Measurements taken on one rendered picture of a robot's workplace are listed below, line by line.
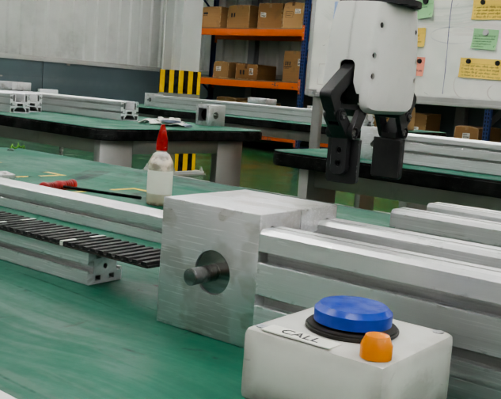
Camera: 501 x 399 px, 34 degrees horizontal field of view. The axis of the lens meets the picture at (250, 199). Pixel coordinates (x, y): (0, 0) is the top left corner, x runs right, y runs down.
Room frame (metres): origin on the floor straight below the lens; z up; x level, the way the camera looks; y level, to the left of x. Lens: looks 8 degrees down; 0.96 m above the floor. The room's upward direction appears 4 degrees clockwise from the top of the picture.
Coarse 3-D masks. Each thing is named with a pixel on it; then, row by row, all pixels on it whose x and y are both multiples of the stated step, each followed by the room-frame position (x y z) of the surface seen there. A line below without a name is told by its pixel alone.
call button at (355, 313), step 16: (320, 304) 0.40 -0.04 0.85; (336, 304) 0.40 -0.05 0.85; (352, 304) 0.40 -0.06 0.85; (368, 304) 0.41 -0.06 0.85; (384, 304) 0.41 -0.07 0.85; (320, 320) 0.40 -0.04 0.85; (336, 320) 0.39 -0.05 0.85; (352, 320) 0.39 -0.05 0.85; (368, 320) 0.39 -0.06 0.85; (384, 320) 0.39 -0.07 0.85
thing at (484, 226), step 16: (400, 208) 0.70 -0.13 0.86; (432, 208) 0.75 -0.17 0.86; (448, 208) 0.74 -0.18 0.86; (464, 208) 0.74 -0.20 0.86; (480, 208) 0.74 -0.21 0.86; (400, 224) 0.69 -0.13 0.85; (416, 224) 0.68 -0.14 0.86; (432, 224) 0.67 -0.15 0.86; (448, 224) 0.66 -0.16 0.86; (464, 224) 0.65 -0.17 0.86; (480, 224) 0.65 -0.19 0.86; (496, 224) 0.65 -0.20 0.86; (464, 240) 0.66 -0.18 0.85; (480, 240) 0.64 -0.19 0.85; (496, 240) 0.64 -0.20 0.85
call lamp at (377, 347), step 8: (368, 336) 0.36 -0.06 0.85; (376, 336) 0.36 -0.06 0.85; (384, 336) 0.36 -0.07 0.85; (360, 344) 0.36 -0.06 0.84; (368, 344) 0.36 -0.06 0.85; (376, 344) 0.36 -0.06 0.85; (384, 344) 0.36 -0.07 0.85; (392, 344) 0.36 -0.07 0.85; (360, 352) 0.36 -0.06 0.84; (368, 352) 0.36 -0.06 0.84; (376, 352) 0.36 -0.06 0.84; (384, 352) 0.36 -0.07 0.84; (392, 352) 0.36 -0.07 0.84; (368, 360) 0.36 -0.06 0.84; (376, 360) 0.36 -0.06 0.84; (384, 360) 0.36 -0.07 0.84
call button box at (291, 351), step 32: (288, 320) 0.41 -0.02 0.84; (256, 352) 0.39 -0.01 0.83; (288, 352) 0.38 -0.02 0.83; (320, 352) 0.37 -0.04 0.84; (352, 352) 0.37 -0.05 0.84; (416, 352) 0.38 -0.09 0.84; (448, 352) 0.41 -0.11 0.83; (256, 384) 0.39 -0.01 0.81; (288, 384) 0.38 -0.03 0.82; (320, 384) 0.37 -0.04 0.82; (352, 384) 0.36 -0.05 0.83; (384, 384) 0.35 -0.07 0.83; (416, 384) 0.38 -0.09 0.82
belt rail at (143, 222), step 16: (0, 192) 1.08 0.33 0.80; (16, 192) 1.05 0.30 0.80; (32, 192) 1.03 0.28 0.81; (48, 192) 1.02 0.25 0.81; (64, 192) 1.03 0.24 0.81; (16, 208) 1.05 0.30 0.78; (32, 208) 1.03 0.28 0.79; (48, 208) 1.01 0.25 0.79; (64, 208) 1.00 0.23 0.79; (80, 208) 0.97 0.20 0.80; (96, 208) 0.96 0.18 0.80; (112, 208) 0.94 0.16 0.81; (128, 208) 0.94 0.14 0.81; (144, 208) 0.95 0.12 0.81; (80, 224) 0.97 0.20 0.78; (96, 224) 0.95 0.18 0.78; (112, 224) 0.94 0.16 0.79; (128, 224) 0.93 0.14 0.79; (144, 224) 0.92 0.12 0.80; (160, 224) 0.89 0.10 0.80; (160, 240) 0.89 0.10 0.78
